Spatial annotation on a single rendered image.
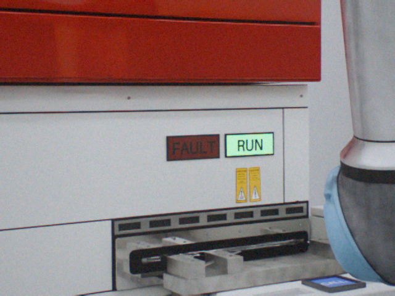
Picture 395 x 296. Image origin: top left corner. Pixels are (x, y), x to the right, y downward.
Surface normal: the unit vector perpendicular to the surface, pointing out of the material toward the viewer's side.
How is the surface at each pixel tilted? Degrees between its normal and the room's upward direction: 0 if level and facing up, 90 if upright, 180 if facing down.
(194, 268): 90
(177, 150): 90
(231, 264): 90
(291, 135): 90
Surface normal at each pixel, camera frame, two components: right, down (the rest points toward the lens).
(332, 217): -0.51, -0.15
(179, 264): -0.87, 0.04
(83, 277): 0.50, 0.04
